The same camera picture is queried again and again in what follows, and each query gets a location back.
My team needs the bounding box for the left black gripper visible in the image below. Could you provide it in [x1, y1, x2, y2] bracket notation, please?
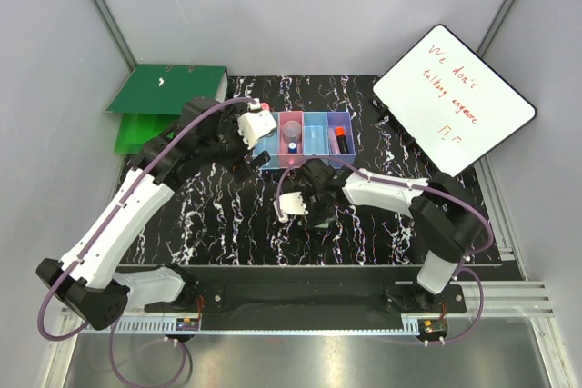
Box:
[198, 103, 270, 181]

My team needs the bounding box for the clear purple pin box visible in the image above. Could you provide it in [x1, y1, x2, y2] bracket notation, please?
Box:
[281, 120, 303, 144]

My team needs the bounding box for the four-compartment pastel drawer organizer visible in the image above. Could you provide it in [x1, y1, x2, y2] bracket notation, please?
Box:
[253, 111, 356, 171]

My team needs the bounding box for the pink purple eraser stick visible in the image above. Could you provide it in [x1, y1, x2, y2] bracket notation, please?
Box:
[328, 134, 340, 154]

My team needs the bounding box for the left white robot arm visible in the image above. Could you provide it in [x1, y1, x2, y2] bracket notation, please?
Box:
[36, 97, 276, 342]

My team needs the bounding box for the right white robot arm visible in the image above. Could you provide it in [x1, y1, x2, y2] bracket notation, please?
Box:
[298, 159, 490, 313]

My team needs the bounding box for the black marble pattern mat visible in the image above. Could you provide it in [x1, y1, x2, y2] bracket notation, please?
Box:
[122, 75, 437, 265]

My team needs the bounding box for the bright green plastic folder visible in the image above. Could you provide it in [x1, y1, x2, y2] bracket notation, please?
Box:
[114, 114, 179, 154]

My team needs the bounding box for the black whiteboard stand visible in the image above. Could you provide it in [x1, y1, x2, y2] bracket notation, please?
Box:
[368, 97, 417, 148]

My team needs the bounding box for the white whiteboard with red writing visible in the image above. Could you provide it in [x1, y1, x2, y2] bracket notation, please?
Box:
[373, 25, 537, 176]

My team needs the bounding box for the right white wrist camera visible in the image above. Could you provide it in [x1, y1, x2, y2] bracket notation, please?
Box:
[274, 192, 308, 224]

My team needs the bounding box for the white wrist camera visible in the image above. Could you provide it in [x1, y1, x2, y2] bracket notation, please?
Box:
[274, 192, 308, 224]
[237, 110, 277, 150]

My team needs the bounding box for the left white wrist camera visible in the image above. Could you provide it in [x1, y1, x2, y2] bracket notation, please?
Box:
[237, 110, 277, 150]

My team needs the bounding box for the dark green ring binder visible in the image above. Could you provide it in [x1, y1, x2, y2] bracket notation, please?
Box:
[106, 64, 228, 115]

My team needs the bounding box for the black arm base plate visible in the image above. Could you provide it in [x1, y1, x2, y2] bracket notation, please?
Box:
[143, 263, 524, 333]

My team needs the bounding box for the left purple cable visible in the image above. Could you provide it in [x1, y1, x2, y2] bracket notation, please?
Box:
[38, 96, 265, 384]

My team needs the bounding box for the aluminium rail frame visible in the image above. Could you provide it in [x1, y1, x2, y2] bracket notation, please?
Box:
[45, 155, 574, 388]

